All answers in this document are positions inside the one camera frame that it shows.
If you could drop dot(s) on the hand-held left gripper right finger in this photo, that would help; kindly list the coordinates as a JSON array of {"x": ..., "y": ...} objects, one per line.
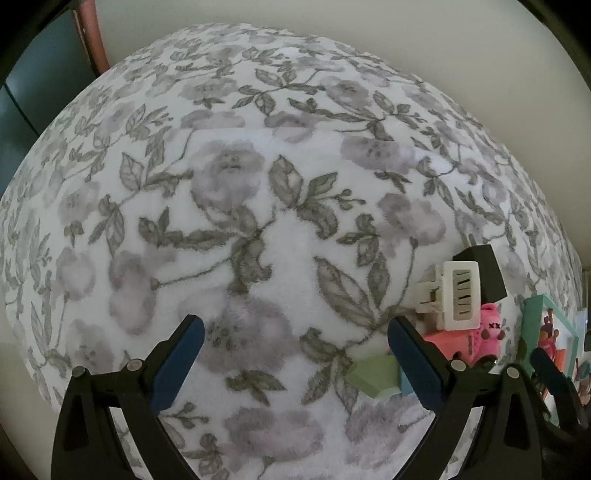
[{"x": 418, "y": 364}]

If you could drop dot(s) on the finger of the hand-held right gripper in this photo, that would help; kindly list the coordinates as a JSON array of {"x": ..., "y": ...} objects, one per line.
[{"x": 556, "y": 376}]

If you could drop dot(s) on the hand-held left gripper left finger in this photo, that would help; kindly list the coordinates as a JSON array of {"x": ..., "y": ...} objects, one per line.
[{"x": 178, "y": 364}]

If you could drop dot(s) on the light blue block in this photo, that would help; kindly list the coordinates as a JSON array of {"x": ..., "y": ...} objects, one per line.
[{"x": 406, "y": 385}]

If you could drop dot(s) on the teal picture book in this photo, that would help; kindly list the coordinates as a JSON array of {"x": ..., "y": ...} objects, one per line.
[{"x": 549, "y": 332}]

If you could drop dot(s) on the dark item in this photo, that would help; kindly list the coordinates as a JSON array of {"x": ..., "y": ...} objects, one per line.
[{"x": 587, "y": 341}]

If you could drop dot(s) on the light green block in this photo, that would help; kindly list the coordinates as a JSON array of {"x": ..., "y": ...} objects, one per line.
[{"x": 371, "y": 376}]

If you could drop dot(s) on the pink pig toy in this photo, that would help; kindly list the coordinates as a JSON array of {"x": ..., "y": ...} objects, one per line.
[{"x": 475, "y": 339}]

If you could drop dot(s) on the white hair claw clip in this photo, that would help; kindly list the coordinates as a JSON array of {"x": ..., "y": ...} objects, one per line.
[{"x": 457, "y": 295}]

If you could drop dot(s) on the black charger plug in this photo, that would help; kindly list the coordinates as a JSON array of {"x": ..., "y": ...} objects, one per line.
[{"x": 491, "y": 272}]

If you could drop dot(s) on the grey floral blanket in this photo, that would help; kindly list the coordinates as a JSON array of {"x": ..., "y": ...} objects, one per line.
[{"x": 221, "y": 194}]

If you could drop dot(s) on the dark teal cabinet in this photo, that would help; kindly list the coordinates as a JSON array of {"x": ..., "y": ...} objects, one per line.
[{"x": 37, "y": 101}]

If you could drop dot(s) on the reddish wooden post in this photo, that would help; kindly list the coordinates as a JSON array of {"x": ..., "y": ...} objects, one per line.
[{"x": 92, "y": 32}]

